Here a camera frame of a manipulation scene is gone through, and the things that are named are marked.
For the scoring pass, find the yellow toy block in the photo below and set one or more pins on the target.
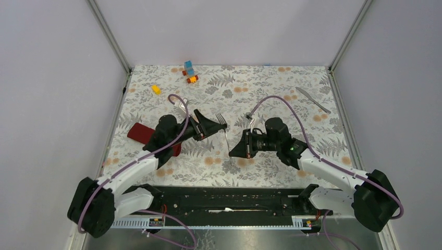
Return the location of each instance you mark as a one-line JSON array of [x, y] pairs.
[[156, 89]]

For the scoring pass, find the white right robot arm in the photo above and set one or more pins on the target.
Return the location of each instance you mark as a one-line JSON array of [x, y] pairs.
[[369, 197]]

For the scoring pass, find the slotted cable duct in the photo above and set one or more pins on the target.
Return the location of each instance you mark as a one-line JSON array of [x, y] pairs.
[[155, 222]]

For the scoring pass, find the left aluminium frame post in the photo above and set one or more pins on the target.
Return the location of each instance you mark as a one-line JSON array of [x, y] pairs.
[[101, 20]]

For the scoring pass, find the silver table knife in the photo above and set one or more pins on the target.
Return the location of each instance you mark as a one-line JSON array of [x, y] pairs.
[[308, 96]]

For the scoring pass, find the aluminium frame post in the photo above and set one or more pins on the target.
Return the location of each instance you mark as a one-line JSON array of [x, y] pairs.
[[101, 20], [350, 34]]

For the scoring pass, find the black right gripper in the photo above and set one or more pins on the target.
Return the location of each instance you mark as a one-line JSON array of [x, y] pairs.
[[241, 149]]

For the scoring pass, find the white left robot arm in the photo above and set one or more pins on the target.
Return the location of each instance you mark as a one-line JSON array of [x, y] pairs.
[[96, 204]]

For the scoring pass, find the silver fork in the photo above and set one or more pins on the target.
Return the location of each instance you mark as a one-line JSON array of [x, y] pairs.
[[225, 136]]

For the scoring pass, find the blue orange toy car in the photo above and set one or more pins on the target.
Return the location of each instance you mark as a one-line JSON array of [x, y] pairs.
[[188, 72]]

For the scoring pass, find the floral patterned tablecloth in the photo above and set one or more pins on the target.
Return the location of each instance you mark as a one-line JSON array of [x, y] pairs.
[[233, 91]]

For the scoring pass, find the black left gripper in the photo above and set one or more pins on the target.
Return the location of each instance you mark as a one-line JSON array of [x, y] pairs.
[[207, 127]]

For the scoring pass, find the red cloth napkin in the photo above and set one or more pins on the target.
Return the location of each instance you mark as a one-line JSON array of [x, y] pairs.
[[141, 134]]

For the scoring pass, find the right aluminium frame post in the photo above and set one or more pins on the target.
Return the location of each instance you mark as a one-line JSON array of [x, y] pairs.
[[350, 34]]

